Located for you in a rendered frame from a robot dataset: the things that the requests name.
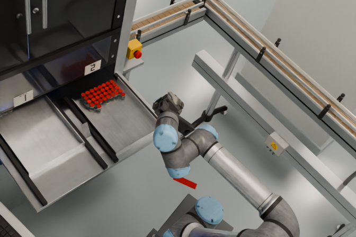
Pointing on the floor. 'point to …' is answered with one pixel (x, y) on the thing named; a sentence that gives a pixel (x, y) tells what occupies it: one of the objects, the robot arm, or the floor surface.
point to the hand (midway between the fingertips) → (174, 102)
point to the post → (126, 21)
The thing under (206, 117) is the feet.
